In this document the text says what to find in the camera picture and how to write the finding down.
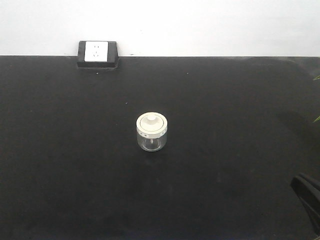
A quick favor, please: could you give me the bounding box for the green potted plant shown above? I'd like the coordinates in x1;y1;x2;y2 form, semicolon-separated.
312;74;320;124

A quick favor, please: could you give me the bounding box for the glass jar with white lid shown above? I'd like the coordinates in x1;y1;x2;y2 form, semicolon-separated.
136;112;168;152

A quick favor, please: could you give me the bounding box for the black desktop power socket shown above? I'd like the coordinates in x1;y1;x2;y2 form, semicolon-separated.
77;40;119;69

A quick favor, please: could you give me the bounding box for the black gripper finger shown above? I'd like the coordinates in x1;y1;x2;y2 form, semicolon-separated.
298;173;320;193
290;175;320;235

